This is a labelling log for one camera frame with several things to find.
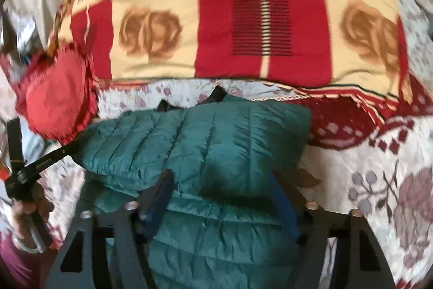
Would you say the green quilted puffer jacket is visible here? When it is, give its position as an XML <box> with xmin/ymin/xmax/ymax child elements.
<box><xmin>73</xmin><ymin>95</ymin><xmax>311</xmax><ymax>288</ymax></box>

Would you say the person's left hand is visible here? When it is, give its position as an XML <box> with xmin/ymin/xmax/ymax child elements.
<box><xmin>12</xmin><ymin>183</ymin><xmax>54</xmax><ymax>250</ymax></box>

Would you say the white maroon floral bedspread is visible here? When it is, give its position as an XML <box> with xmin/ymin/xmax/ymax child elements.
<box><xmin>0</xmin><ymin>47</ymin><xmax>433</xmax><ymax>289</ymax></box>

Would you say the red heart-shaped ruffled pillow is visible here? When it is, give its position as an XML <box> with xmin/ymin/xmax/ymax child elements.
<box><xmin>15</xmin><ymin>43</ymin><xmax>98</xmax><ymax>144</ymax></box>

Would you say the red cream rose blanket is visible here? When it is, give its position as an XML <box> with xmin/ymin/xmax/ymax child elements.
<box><xmin>50</xmin><ymin>0</ymin><xmax>412</xmax><ymax>106</ymax></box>

